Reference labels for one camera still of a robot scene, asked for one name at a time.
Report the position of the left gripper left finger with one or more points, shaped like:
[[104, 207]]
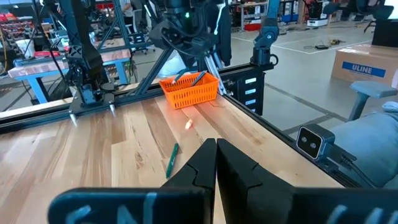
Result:
[[192, 193]]

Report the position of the blue chair armrest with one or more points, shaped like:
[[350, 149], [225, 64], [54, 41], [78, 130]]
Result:
[[370, 90]]

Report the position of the green pencil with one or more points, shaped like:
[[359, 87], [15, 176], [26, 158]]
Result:
[[199, 77]]

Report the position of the dark green printed crayon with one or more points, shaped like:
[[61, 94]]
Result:
[[172, 160]]

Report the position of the silver bracket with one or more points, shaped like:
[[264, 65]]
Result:
[[214, 74]]

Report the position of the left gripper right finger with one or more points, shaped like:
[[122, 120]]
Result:
[[248, 193]]

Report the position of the printed cardboard box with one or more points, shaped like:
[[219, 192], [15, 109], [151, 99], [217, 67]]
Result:
[[363, 63]]

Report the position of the grey depth camera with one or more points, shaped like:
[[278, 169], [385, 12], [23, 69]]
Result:
[[312, 143]]

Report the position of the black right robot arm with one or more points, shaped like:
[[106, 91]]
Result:
[[84, 56]]

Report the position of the small orange eraser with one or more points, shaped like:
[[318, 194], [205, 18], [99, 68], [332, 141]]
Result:
[[188, 124]]

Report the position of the black aluminium frame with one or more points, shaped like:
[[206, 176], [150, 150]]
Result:
[[37, 119]]

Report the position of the white bucket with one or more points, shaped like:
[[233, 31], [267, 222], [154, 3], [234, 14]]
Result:
[[25, 48]]

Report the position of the blue grey bench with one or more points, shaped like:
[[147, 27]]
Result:
[[38, 90]]

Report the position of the orange plastic bin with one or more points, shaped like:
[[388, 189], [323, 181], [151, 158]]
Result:
[[189, 93]]

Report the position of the black hanging jacket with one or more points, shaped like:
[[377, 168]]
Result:
[[224, 31]]

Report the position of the black drawer cabinet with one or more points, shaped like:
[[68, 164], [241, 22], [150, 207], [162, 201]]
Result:
[[248, 90]]

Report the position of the black office chair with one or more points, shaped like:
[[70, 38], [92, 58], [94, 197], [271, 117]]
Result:
[[371, 12]]

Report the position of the blue pencil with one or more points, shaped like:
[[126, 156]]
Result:
[[179, 76]]

